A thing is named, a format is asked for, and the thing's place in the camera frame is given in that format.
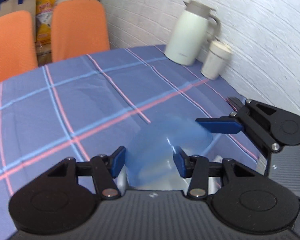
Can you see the left orange chair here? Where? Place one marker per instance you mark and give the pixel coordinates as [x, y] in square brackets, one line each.
[17, 48]

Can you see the blue plastic bowl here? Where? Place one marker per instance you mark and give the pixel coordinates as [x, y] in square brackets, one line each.
[149, 158]

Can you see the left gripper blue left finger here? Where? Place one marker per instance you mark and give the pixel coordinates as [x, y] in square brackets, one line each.
[105, 168]

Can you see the yellow snack bag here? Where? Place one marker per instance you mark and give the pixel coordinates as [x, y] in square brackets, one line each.
[44, 10]

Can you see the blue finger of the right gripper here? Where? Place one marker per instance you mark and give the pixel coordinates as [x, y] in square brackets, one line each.
[221, 125]

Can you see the orange chair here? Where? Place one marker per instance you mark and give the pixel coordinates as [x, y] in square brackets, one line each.
[78, 27]
[17, 48]

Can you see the white thermos jug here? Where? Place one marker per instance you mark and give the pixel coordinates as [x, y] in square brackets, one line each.
[189, 33]

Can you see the right orange chair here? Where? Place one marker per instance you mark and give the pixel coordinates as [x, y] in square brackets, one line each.
[78, 27]

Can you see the cream travel cup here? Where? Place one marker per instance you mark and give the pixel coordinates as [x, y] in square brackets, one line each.
[218, 56]

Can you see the stainless steel bowl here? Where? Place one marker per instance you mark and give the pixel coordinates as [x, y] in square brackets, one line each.
[125, 182]

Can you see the brown paper bag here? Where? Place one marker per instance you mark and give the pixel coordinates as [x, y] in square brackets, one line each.
[10, 6]

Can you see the blue plaid tablecloth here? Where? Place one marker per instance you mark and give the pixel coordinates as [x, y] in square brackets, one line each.
[91, 105]

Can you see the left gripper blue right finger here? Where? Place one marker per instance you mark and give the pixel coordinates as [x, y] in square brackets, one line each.
[196, 168]

